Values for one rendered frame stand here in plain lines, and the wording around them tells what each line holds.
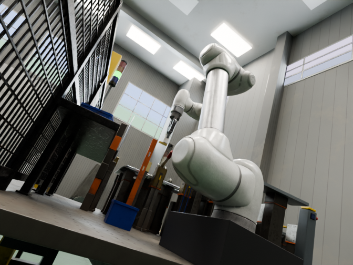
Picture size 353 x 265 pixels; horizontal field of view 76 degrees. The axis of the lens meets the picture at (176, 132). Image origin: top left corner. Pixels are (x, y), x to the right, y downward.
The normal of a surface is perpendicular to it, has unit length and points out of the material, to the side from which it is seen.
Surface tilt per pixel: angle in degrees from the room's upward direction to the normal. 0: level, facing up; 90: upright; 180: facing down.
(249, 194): 92
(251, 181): 78
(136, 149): 90
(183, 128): 90
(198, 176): 135
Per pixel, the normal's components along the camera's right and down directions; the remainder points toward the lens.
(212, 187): 0.11, 0.49
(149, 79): 0.50, -0.18
